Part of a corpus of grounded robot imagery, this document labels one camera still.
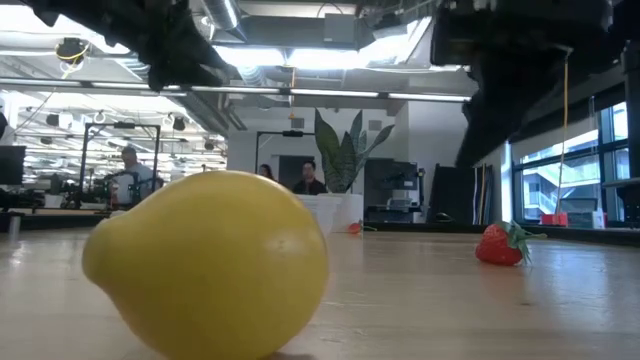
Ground large red strawberry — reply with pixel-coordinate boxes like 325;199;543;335
474;220;548;267

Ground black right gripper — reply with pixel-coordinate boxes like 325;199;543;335
430;0;614;169

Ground white plant pot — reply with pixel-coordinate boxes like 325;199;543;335
332;193;365;233

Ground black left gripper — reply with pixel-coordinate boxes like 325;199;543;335
99;0;238;93

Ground black shelf cart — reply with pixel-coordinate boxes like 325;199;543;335
363;158;427;225

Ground black monitor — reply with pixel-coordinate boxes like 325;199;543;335
0;144;27;186

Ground green snake plant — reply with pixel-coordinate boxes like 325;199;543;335
313;108;396;195

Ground long linear ceiling light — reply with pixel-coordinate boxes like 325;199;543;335
0;77;472;104

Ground yellow lemon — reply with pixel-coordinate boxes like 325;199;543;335
81;169;330;360

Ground black leaning panels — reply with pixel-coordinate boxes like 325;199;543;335
428;163;496;226

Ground clear plastic tupperware container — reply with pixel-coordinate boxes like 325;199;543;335
294;193;346;237

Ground black camera boom stand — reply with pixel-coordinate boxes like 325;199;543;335
254;129;317;171

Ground black tall stand frame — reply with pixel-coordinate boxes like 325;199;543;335
78;122;162;206

